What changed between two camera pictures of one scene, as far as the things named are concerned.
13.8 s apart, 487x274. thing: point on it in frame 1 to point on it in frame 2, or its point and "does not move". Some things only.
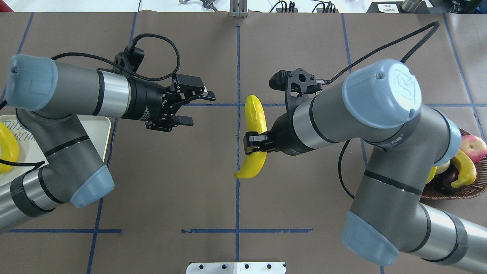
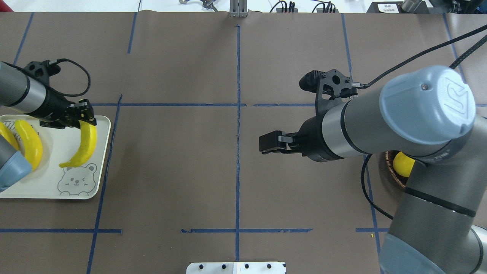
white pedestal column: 236,268 does not move
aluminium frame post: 238,8 does not move
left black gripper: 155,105 to 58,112
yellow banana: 255,121 to 32,147
